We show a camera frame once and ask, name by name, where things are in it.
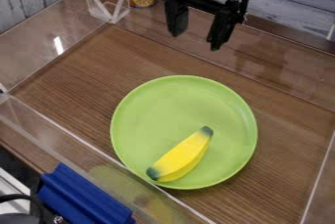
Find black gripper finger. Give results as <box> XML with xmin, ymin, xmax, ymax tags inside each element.
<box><xmin>165</xmin><ymin>0</ymin><xmax>189</xmax><ymax>37</ymax></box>
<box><xmin>207</xmin><ymin>6</ymin><xmax>240</xmax><ymax>51</ymax></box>

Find yellow toy banana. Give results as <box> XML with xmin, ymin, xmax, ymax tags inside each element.
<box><xmin>145</xmin><ymin>126</ymin><xmax>213</xmax><ymax>182</ymax></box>

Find green round plate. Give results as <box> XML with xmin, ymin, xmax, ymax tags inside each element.
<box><xmin>110</xmin><ymin>75</ymin><xmax>258</xmax><ymax>190</ymax></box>

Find clear acrylic tray walls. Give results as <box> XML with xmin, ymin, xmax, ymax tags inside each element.
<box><xmin>0</xmin><ymin>0</ymin><xmax>335</xmax><ymax>224</ymax></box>

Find blue plastic block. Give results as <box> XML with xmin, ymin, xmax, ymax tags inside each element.
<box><xmin>36</xmin><ymin>163</ymin><xmax>137</xmax><ymax>224</ymax></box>

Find clear acrylic corner bracket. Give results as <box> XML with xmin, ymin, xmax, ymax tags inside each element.
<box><xmin>86</xmin><ymin>0</ymin><xmax>132</xmax><ymax>24</ymax></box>

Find black cable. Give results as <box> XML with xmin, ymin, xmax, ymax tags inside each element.
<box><xmin>0</xmin><ymin>194</ymin><xmax>44</xmax><ymax>224</ymax></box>

